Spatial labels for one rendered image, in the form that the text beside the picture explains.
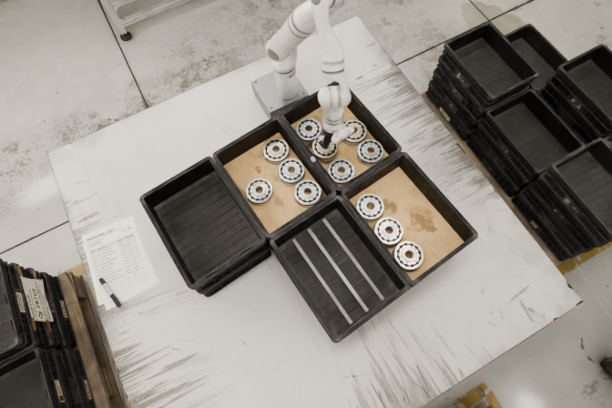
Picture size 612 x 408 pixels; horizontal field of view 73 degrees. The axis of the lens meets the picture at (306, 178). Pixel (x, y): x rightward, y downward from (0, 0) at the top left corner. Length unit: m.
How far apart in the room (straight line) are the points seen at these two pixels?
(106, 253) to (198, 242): 0.42
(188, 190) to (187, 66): 1.55
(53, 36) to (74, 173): 1.79
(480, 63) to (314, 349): 1.69
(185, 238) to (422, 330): 0.92
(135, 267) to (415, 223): 1.09
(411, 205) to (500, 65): 1.16
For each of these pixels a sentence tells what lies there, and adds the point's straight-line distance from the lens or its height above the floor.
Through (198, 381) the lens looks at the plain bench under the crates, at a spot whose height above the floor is 0.70.
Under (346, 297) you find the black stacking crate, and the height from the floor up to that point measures 0.83.
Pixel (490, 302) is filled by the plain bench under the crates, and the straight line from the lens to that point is 1.74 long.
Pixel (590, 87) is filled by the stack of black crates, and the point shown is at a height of 0.49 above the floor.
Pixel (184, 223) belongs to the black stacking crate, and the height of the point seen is 0.83.
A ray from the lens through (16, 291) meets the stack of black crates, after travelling 2.22.
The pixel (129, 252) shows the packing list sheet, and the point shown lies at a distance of 1.81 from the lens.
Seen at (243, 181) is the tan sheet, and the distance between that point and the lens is 1.63.
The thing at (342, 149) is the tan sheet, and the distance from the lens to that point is 1.67.
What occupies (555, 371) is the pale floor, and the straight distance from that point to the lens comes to 2.59.
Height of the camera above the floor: 2.31
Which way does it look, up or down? 67 degrees down
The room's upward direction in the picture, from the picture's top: 4 degrees counter-clockwise
